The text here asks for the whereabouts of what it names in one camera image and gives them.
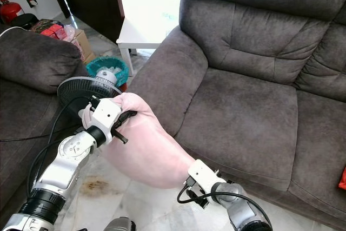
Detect pink pillow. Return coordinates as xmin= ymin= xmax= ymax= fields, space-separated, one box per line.
xmin=80 ymin=93 xmax=197 ymax=189

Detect grey-brown fabric sofa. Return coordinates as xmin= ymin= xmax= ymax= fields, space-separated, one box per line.
xmin=127 ymin=0 xmax=346 ymax=229

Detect red pillow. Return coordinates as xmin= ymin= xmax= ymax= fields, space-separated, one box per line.
xmin=338 ymin=167 xmax=346 ymax=190

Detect black electric fan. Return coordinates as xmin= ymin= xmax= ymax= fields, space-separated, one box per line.
xmin=57 ymin=70 xmax=124 ymax=114

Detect teal waste basket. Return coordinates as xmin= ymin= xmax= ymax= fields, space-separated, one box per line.
xmin=85 ymin=55 xmax=129 ymax=88

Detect brown cardboard box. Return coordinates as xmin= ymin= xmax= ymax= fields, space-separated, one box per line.
xmin=32 ymin=19 xmax=95 ymax=64

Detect grey left robot leg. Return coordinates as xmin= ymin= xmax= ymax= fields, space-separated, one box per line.
xmin=104 ymin=216 xmax=136 ymax=231

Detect white side table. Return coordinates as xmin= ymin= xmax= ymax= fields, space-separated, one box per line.
xmin=116 ymin=0 xmax=187 ymax=76

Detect dark brown fabric armchair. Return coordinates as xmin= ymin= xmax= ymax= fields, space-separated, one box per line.
xmin=0 ymin=25 xmax=87 ymax=226

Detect red packets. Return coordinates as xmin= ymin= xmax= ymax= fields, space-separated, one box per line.
xmin=44 ymin=23 xmax=68 ymax=39

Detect black bag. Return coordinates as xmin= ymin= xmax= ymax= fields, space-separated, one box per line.
xmin=8 ymin=14 xmax=39 ymax=30

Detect red fire extinguisher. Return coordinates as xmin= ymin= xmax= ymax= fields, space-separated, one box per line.
xmin=0 ymin=0 xmax=22 ymax=25

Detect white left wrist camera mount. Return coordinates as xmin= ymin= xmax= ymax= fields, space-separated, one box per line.
xmin=95 ymin=98 xmax=122 ymax=134

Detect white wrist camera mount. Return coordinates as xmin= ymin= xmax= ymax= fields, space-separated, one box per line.
xmin=95 ymin=98 xmax=122 ymax=134
xmin=187 ymin=159 xmax=227 ymax=193

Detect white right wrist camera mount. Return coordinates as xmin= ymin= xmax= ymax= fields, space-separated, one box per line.
xmin=187 ymin=159 xmax=227 ymax=193

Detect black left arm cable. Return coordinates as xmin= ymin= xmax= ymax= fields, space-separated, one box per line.
xmin=27 ymin=97 xmax=103 ymax=199

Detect thin black power cable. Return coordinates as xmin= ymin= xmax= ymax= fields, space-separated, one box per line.
xmin=0 ymin=126 xmax=65 ymax=143

